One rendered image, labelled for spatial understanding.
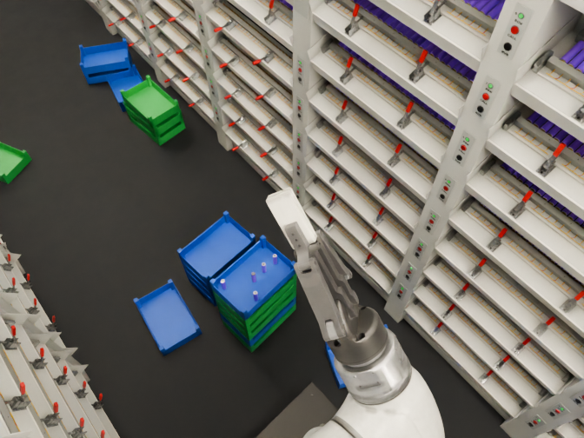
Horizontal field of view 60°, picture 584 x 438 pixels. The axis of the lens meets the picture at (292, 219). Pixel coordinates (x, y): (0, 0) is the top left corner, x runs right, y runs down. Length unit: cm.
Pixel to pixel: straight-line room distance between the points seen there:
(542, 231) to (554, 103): 40
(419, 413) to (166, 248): 216
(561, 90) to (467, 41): 25
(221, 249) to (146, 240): 54
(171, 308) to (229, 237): 46
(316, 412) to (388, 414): 140
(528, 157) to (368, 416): 90
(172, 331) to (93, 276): 53
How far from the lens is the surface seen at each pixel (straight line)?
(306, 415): 208
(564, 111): 128
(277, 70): 210
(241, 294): 210
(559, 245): 154
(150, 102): 319
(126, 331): 258
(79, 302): 272
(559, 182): 140
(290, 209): 56
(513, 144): 143
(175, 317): 254
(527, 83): 131
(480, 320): 201
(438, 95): 149
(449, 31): 139
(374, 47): 161
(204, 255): 239
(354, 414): 70
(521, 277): 168
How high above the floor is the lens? 231
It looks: 57 degrees down
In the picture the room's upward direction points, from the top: straight up
